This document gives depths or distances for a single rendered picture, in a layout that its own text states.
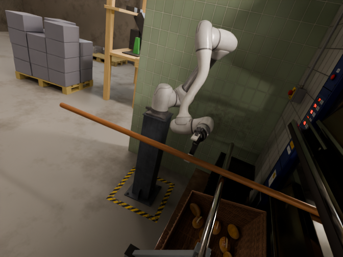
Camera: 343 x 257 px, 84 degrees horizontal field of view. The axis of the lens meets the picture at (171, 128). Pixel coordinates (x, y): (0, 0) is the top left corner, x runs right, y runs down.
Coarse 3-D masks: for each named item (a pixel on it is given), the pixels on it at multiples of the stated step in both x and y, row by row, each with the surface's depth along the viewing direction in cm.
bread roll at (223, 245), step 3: (222, 237) 121; (225, 237) 119; (222, 240) 118; (225, 240) 117; (228, 240) 118; (219, 243) 118; (222, 243) 116; (225, 243) 115; (228, 243) 115; (219, 246) 117; (222, 246) 115; (225, 246) 114; (228, 246) 114; (222, 249) 114; (225, 249) 113; (228, 249) 114
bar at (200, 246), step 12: (228, 156) 102; (228, 168) 94; (216, 192) 77; (216, 204) 71; (204, 228) 62; (204, 240) 58; (132, 252) 71; (144, 252) 68; (156, 252) 65; (168, 252) 63; (180, 252) 60; (192, 252) 58; (204, 252) 55
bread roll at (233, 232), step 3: (228, 225) 128; (231, 225) 127; (234, 225) 127; (228, 228) 127; (231, 228) 126; (234, 228) 125; (228, 231) 126; (231, 231) 125; (234, 231) 124; (237, 231) 123; (231, 234) 124; (234, 234) 123; (237, 234) 122; (234, 237) 122; (237, 237) 121
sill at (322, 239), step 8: (296, 168) 105; (296, 176) 101; (304, 176) 99; (296, 184) 97; (304, 184) 93; (304, 192) 88; (304, 200) 84; (312, 200) 84; (304, 216) 79; (312, 216) 75; (312, 224) 72; (320, 224) 72; (312, 232) 70; (320, 232) 69; (312, 240) 69; (320, 240) 66; (312, 248) 67; (320, 248) 63; (328, 248) 64; (320, 256) 62; (328, 256) 61
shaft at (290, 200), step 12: (72, 108) 106; (96, 120) 102; (120, 132) 99; (132, 132) 97; (156, 144) 93; (180, 156) 90; (192, 156) 89; (216, 168) 85; (240, 180) 82; (264, 192) 80; (276, 192) 79; (300, 204) 76
